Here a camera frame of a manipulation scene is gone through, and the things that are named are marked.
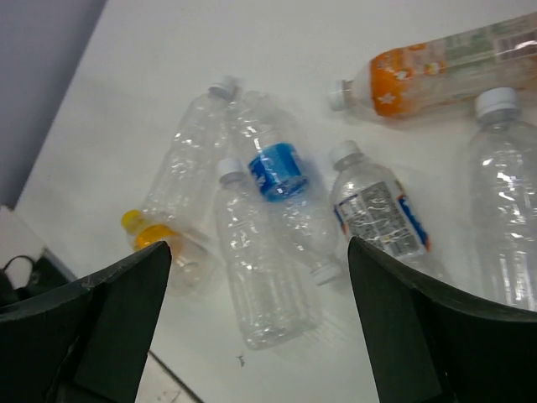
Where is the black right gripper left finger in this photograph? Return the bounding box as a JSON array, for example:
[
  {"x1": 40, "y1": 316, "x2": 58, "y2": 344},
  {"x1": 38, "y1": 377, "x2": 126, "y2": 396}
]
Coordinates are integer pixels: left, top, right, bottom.
[{"x1": 1, "y1": 241, "x2": 171, "y2": 402}]

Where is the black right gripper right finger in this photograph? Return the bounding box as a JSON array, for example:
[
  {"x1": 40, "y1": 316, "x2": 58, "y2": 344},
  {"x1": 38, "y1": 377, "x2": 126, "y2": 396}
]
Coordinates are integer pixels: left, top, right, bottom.
[{"x1": 348, "y1": 238, "x2": 536, "y2": 402}]

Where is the small bottle yellow cap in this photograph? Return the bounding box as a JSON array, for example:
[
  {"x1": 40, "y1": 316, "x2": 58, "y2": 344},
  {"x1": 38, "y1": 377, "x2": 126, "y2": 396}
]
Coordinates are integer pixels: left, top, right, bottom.
[{"x1": 121, "y1": 209, "x2": 219, "y2": 295}]

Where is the Pocari Sweat labelled bottle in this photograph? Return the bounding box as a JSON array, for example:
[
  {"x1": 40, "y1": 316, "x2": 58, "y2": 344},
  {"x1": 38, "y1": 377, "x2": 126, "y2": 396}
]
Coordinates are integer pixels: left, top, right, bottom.
[{"x1": 329, "y1": 140, "x2": 448, "y2": 280}]

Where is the large clear bottle white cap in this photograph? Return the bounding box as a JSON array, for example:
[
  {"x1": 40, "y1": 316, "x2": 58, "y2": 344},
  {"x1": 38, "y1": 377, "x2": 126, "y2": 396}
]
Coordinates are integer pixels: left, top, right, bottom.
[{"x1": 467, "y1": 87, "x2": 536, "y2": 311}]

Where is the clear ribbed bottle white cap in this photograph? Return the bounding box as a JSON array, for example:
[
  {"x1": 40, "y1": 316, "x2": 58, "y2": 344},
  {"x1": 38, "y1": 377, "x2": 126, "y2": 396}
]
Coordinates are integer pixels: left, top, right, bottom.
[{"x1": 214, "y1": 157, "x2": 318, "y2": 350}]

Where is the clear bottle blue label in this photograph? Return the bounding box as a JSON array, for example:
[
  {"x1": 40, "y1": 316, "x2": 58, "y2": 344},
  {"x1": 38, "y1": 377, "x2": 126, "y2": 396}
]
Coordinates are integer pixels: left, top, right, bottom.
[{"x1": 227, "y1": 91, "x2": 342, "y2": 285}]

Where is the orange label bottle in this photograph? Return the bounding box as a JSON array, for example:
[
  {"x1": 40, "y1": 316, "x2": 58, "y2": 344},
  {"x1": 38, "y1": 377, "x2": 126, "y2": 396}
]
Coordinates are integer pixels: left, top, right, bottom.
[{"x1": 328, "y1": 13, "x2": 536, "y2": 119}]

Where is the black cable on floor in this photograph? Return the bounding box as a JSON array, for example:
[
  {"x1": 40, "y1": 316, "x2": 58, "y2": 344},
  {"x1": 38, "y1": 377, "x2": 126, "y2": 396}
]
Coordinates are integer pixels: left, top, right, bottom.
[{"x1": 0, "y1": 255, "x2": 47, "y2": 301}]

